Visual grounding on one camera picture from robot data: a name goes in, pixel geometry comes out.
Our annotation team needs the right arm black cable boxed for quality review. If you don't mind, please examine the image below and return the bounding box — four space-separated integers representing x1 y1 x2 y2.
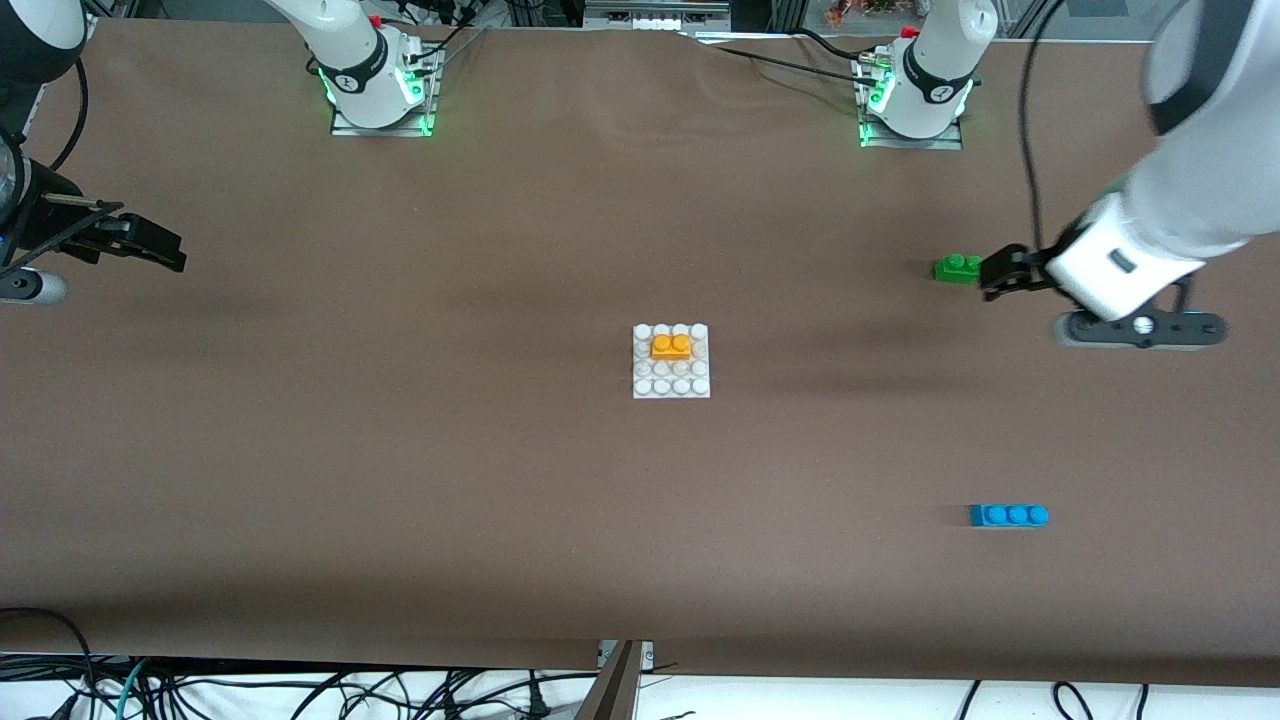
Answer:
15 58 90 256

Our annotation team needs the white studded base plate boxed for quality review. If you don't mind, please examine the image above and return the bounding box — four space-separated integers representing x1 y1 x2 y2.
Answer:
632 323 712 400

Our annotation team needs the black looped floor cable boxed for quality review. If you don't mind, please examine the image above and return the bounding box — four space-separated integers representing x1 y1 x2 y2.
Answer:
0 607 98 693

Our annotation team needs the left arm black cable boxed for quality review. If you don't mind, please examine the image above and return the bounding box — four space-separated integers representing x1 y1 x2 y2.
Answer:
1017 0 1063 253

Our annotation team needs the blue three-stud block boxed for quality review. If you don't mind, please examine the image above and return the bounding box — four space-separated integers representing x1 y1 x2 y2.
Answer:
969 504 1050 529

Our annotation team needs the black cable to arm base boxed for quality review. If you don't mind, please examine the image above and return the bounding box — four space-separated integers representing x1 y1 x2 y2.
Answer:
795 28 876 59
712 43 873 79

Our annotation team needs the aluminium table leg profile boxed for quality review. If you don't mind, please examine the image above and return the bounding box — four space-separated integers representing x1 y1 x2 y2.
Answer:
577 640 642 720

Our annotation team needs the white power strip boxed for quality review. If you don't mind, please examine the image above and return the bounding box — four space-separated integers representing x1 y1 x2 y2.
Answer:
583 0 731 33

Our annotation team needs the teal floor cable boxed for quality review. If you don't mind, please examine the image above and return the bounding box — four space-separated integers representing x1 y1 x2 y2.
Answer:
113 658 151 720

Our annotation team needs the orange background object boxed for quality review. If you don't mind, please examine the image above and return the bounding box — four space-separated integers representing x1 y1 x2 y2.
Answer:
828 0 901 27

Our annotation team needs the brown paper table cover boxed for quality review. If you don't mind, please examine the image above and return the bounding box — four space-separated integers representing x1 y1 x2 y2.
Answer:
0 18 1280 689

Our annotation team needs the grey cable to arm base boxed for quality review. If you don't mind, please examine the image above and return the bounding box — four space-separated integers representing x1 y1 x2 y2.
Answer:
432 25 493 73

